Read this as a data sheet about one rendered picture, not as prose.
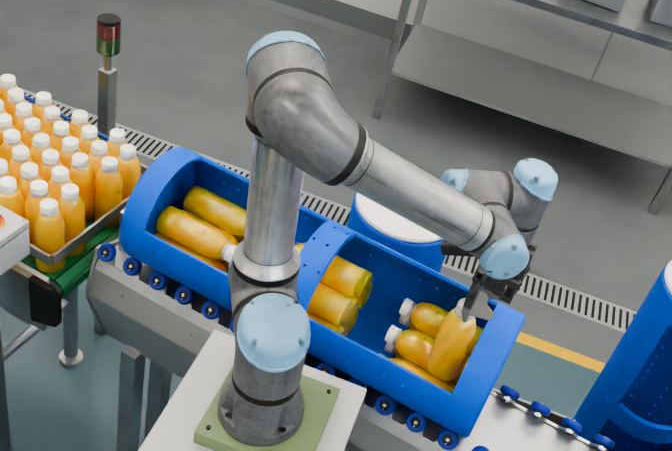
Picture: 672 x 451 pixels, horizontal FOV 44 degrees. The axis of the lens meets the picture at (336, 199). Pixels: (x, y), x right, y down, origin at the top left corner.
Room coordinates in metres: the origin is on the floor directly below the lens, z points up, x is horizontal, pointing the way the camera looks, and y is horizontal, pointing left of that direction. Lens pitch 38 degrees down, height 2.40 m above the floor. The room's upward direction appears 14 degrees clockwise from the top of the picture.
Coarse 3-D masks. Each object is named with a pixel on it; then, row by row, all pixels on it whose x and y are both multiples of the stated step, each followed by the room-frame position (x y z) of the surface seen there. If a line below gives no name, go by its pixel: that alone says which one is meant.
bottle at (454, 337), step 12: (456, 312) 1.19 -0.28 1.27; (444, 324) 1.18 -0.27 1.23; (456, 324) 1.17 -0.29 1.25; (468, 324) 1.17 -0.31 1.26; (444, 336) 1.17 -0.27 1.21; (456, 336) 1.16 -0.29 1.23; (468, 336) 1.16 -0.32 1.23; (432, 348) 1.19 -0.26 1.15; (444, 348) 1.16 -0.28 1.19; (456, 348) 1.16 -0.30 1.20; (468, 348) 1.18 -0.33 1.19; (432, 360) 1.17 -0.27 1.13; (444, 360) 1.16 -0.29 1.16; (456, 360) 1.16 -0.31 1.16; (432, 372) 1.16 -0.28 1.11; (444, 372) 1.16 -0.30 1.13; (456, 372) 1.17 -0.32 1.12
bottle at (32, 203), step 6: (30, 192) 1.44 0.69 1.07; (48, 192) 1.45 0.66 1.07; (30, 198) 1.43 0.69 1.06; (36, 198) 1.43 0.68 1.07; (42, 198) 1.44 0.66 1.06; (30, 204) 1.42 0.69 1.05; (36, 204) 1.42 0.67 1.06; (24, 210) 1.43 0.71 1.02; (30, 210) 1.42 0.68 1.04; (36, 210) 1.42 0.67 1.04; (30, 216) 1.41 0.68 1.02; (30, 222) 1.42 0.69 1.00; (30, 228) 1.41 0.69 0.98; (30, 234) 1.42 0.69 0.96; (30, 240) 1.42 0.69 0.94
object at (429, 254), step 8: (352, 208) 1.76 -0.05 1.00; (352, 216) 1.74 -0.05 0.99; (360, 216) 1.71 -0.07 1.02; (352, 224) 1.72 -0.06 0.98; (360, 224) 1.69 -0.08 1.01; (368, 224) 1.68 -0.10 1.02; (360, 232) 1.69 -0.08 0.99; (368, 232) 1.67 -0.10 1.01; (376, 232) 1.66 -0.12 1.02; (376, 240) 1.65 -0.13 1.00; (384, 240) 1.65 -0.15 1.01; (392, 240) 1.64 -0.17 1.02; (440, 240) 1.69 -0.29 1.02; (392, 248) 1.64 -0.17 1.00; (400, 248) 1.64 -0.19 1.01; (408, 248) 1.64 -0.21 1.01; (416, 248) 1.65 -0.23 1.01; (424, 248) 1.65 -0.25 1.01; (432, 248) 1.67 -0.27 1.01; (408, 256) 1.64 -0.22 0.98; (416, 256) 1.65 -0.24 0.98; (424, 256) 1.66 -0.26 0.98; (432, 256) 1.67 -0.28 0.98; (440, 256) 1.70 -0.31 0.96; (424, 264) 1.66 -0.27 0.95; (432, 264) 1.68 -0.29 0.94; (440, 264) 1.72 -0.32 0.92
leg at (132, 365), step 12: (132, 360) 1.40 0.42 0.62; (144, 360) 1.43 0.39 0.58; (120, 372) 1.41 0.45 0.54; (132, 372) 1.40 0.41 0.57; (120, 384) 1.41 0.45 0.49; (132, 384) 1.39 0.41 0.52; (120, 396) 1.41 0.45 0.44; (132, 396) 1.39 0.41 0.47; (120, 408) 1.41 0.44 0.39; (132, 408) 1.40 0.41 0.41; (120, 420) 1.41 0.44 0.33; (132, 420) 1.40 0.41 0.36; (120, 432) 1.40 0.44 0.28; (132, 432) 1.40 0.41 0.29; (120, 444) 1.40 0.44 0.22; (132, 444) 1.41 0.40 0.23
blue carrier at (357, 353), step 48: (144, 192) 1.39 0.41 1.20; (240, 192) 1.57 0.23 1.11; (144, 240) 1.34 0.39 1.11; (336, 240) 1.35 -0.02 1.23; (192, 288) 1.31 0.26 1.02; (384, 288) 1.43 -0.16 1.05; (432, 288) 1.40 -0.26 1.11; (336, 336) 1.18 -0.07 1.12; (384, 336) 1.36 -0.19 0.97; (480, 336) 1.18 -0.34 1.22; (384, 384) 1.14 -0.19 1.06; (432, 384) 1.12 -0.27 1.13; (480, 384) 1.11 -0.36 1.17
